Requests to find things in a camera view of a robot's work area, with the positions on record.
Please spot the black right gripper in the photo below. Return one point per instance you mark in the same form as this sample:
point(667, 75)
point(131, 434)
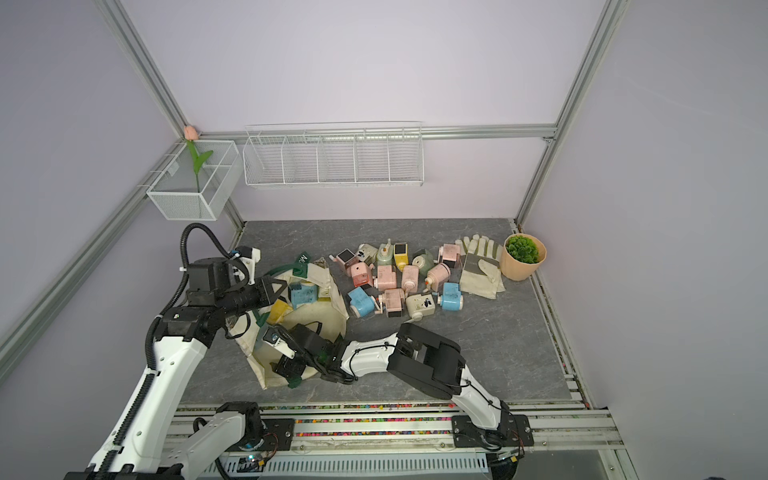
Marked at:
point(281, 366)

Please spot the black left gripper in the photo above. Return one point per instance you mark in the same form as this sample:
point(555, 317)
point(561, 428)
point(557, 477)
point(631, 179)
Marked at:
point(268, 297)

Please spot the blue pencil sharpener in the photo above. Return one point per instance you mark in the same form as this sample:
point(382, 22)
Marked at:
point(362, 302)
point(303, 293)
point(451, 298)

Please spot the cream tote bag green handles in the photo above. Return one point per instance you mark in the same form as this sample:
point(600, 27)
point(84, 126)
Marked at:
point(304, 311)

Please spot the beige pencil sharpener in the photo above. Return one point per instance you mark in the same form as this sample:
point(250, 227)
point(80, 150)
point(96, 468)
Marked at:
point(367, 253)
point(420, 306)

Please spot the yellow pencil sharpener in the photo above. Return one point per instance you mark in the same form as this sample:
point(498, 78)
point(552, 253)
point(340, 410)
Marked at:
point(401, 255)
point(279, 310)

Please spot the olive green pencil sharpener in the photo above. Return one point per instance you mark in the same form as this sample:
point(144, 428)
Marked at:
point(424, 261)

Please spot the round pink pencil sharpener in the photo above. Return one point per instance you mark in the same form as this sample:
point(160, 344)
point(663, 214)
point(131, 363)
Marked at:
point(436, 277)

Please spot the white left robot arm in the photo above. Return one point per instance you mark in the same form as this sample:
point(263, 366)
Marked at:
point(176, 343)

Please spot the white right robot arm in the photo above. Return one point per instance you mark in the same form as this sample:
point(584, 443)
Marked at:
point(428, 362)

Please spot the pink artificial tulip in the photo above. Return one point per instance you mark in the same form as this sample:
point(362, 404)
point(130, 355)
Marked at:
point(199, 158)

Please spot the cream work gloves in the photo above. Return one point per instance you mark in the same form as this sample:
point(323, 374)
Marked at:
point(481, 274)

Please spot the potted green plant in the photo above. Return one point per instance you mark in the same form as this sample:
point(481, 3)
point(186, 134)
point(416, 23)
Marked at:
point(522, 254)

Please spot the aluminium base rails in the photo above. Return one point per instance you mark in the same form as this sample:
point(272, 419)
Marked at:
point(358, 438)

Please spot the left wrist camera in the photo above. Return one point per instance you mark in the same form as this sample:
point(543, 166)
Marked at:
point(208, 280)

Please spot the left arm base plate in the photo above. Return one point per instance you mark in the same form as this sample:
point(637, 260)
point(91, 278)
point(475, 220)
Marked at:
point(275, 434)

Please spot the small white wire basket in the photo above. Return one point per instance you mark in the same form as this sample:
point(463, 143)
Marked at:
point(174, 190)

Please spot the long white wire basket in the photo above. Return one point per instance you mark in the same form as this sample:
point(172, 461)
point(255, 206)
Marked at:
point(334, 154)

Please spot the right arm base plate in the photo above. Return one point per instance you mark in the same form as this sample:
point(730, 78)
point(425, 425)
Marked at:
point(514, 431)

